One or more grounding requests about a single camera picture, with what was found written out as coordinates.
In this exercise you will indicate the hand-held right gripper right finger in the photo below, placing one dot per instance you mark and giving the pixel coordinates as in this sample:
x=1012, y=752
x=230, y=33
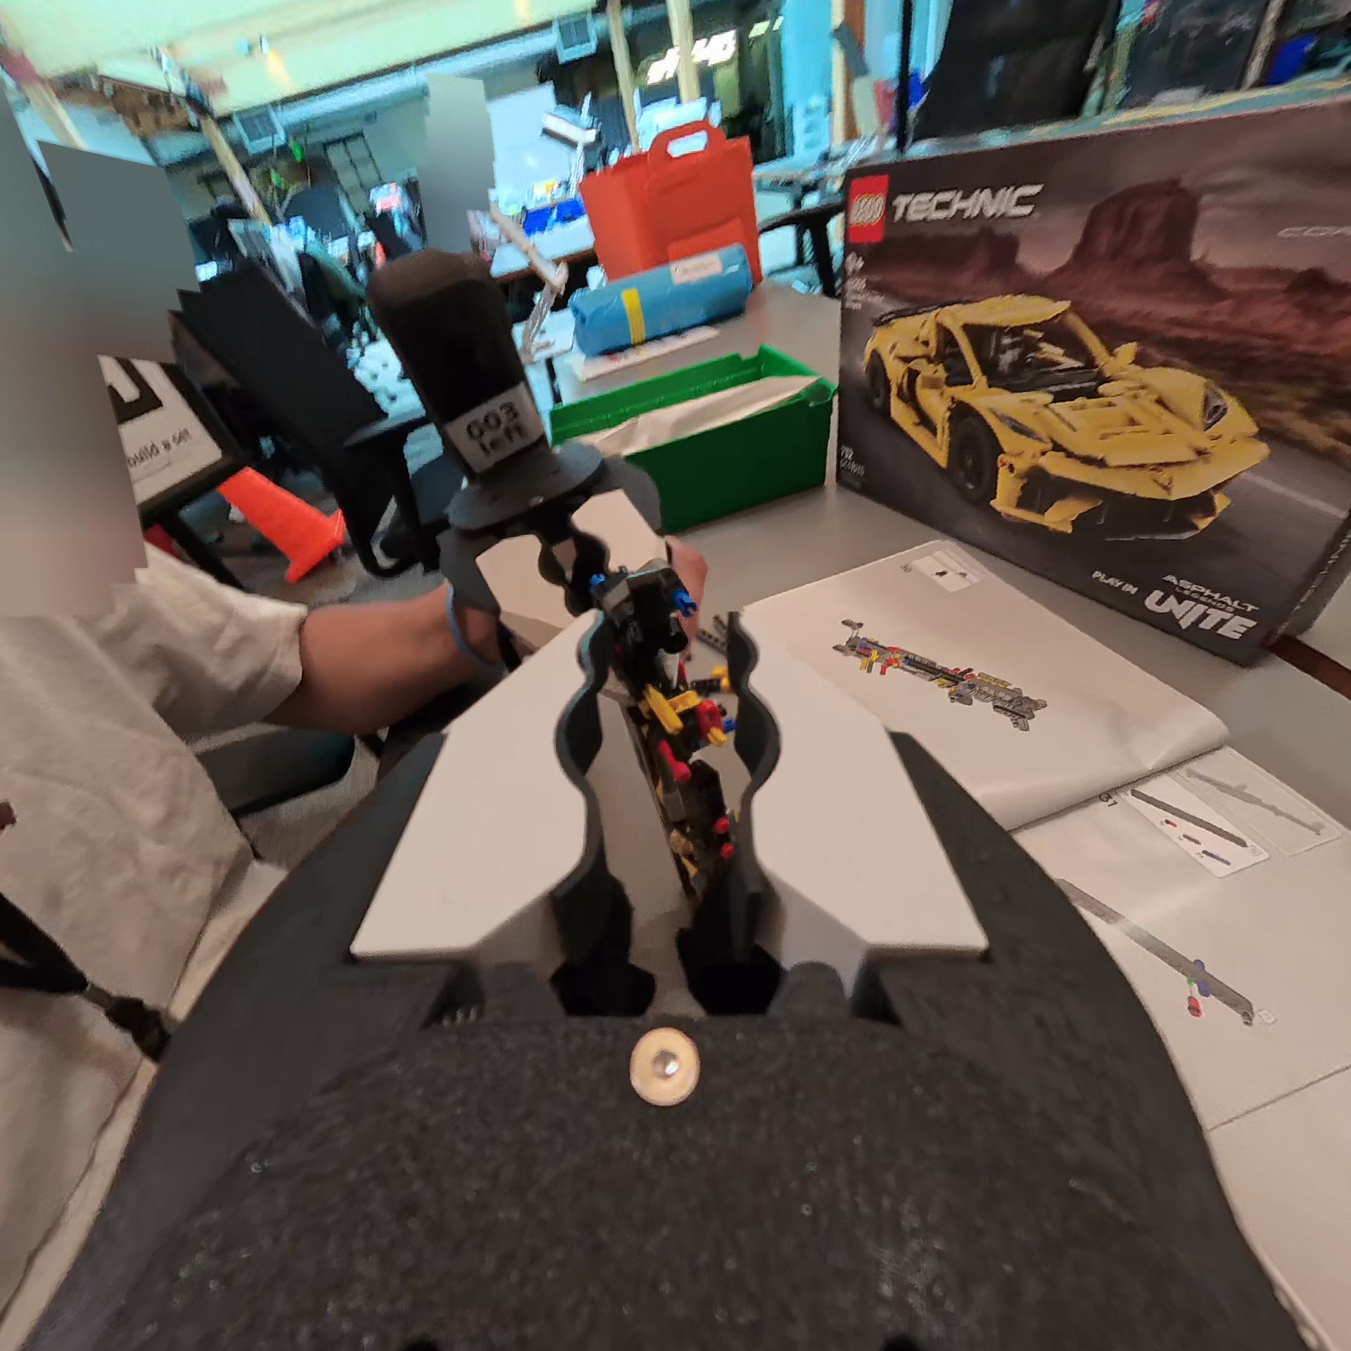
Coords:
x=857, y=856

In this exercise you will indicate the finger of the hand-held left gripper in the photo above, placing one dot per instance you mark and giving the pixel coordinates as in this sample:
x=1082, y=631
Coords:
x=521, y=593
x=629, y=538

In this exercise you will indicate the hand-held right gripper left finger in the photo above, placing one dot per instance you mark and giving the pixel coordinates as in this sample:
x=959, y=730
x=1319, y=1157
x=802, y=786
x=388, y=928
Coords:
x=475, y=856

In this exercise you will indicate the partly built lego chassis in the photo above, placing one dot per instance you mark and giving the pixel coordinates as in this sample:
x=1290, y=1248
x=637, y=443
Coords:
x=687, y=729

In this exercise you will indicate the lego instruction booklet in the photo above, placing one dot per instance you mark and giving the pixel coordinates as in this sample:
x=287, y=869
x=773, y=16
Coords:
x=1056, y=759

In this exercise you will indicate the person's left forearm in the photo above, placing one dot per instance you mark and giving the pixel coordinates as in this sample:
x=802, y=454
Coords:
x=369, y=663

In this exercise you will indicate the lego set box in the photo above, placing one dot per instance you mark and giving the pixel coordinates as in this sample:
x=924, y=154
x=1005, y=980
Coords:
x=1056, y=264

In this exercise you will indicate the person's left hand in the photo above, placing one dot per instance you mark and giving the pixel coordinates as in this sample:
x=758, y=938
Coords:
x=693, y=584

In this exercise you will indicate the blue wristband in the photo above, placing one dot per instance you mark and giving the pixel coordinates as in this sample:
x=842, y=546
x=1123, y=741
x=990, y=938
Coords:
x=462, y=632

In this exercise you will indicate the wooden board desk stand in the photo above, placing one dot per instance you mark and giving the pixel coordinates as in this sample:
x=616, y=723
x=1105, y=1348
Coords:
x=538, y=286

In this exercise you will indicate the green plastic bin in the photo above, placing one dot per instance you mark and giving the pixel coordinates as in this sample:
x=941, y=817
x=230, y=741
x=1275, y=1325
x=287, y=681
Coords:
x=739, y=478

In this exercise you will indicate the white paper bag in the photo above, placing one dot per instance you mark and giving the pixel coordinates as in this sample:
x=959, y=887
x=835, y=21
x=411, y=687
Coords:
x=696, y=417

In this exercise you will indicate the blue wrapped roll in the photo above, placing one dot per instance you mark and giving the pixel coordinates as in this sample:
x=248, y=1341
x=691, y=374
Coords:
x=665, y=301

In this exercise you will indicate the orange carry case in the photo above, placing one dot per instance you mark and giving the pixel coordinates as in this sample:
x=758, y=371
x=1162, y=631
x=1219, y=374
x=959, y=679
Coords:
x=656, y=212

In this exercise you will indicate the orange traffic cone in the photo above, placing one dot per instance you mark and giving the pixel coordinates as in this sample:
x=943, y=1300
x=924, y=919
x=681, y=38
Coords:
x=283, y=521

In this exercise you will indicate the framed marker placard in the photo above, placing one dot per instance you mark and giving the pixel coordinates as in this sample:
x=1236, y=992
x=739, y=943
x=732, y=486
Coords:
x=168, y=445

